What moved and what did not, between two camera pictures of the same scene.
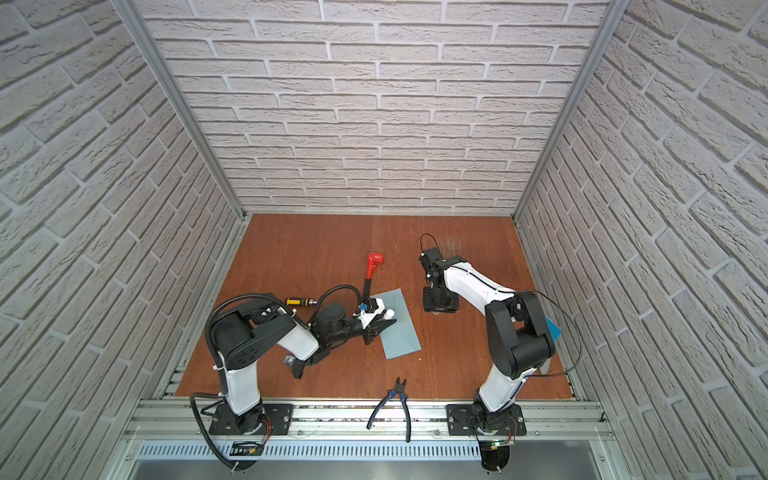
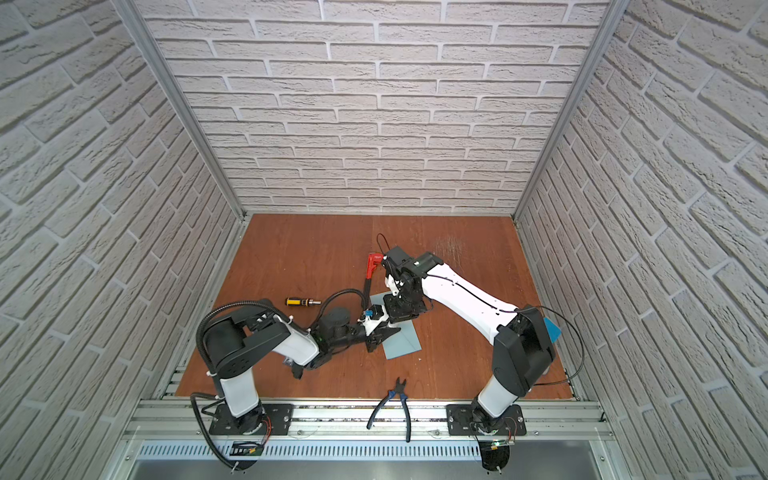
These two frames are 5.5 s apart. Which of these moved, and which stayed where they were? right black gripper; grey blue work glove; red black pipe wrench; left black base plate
Moved: right black gripper
Stayed: left black base plate; red black pipe wrench; grey blue work glove
